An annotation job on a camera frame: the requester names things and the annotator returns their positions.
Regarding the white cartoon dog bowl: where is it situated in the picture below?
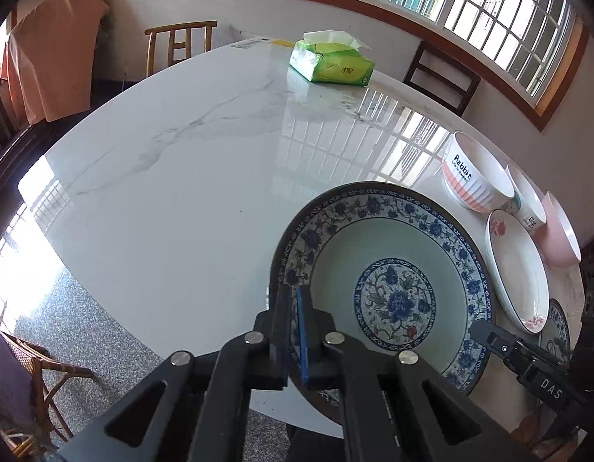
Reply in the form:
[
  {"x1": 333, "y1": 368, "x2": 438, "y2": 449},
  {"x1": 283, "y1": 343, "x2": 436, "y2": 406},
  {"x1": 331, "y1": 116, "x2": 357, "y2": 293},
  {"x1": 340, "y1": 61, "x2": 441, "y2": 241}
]
[{"x1": 502, "y1": 164, "x2": 546, "y2": 234}]

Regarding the light wooden chair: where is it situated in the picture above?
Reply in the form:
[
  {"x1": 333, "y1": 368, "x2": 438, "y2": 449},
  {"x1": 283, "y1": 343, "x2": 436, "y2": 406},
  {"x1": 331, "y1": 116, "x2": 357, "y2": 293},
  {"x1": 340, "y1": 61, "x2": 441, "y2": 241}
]
[{"x1": 144, "y1": 20, "x2": 219, "y2": 77}]

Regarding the dark wooden chair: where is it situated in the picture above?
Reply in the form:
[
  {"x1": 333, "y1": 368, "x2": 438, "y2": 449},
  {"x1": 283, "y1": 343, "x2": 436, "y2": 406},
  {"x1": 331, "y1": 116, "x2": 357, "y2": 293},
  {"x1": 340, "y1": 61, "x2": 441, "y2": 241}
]
[{"x1": 403, "y1": 41, "x2": 480, "y2": 117}]

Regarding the white plate with pink roses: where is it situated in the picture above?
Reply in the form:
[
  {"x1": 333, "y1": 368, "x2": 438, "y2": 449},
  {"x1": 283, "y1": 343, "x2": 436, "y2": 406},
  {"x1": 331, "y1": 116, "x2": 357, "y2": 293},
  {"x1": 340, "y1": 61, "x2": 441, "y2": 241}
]
[{"x1": 485, "y1": 210, "x2": 549, "y2": 335}]

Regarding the white ribbed bowl pink base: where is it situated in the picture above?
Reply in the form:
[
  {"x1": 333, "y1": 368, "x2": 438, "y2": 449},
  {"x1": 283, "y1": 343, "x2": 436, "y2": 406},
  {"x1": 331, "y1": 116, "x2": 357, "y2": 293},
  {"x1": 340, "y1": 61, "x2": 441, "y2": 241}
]
[{"x1": 442, "y1": 131, "x2": 515, "y2": 214}]

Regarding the orange cloth covered furniture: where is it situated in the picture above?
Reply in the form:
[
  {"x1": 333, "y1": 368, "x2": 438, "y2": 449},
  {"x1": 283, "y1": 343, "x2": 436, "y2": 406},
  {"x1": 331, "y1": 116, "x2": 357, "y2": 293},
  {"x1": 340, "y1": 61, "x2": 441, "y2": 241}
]
[{"x1": 0, "y1": 0, "x2": 109, "y2": 125}]

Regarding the wood framed barred window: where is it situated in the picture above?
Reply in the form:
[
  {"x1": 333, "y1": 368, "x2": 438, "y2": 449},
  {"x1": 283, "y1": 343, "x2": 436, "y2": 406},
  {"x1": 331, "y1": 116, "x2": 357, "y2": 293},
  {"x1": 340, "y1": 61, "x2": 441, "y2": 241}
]
[{"x1": 305, "y1": 0, "x2": 589, "y2": 131}]

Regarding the rattan chair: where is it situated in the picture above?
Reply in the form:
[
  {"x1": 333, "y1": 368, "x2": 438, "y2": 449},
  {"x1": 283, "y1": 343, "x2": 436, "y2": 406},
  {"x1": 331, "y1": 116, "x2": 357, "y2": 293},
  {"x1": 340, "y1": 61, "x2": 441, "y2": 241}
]
[{"x1": 0, "y1": 330, "x2": 94, "y2": 461}]

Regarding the large blue floral plate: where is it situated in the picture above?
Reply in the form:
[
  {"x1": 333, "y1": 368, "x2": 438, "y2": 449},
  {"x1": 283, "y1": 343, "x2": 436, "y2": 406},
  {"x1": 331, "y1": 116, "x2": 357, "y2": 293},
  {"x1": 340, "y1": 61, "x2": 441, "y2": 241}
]
[{"x1": 269, "y1": 181, "x2": 493, "y2": 393}]

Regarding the small blue floral plate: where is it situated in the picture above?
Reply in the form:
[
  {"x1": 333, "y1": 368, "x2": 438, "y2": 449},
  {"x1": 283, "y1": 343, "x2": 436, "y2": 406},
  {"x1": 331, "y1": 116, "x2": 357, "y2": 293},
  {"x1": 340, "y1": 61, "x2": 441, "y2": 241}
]
[{"x1": 539, "y1": 298, "x2": 571, "y2": 363}]

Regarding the green tissue pack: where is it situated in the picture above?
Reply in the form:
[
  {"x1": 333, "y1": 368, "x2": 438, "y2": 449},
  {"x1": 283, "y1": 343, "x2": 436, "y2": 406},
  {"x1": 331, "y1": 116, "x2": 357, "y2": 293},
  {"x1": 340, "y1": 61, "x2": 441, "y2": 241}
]
[{"x1": 289, "y1": 30, "x2": 375, "y2": 87}]

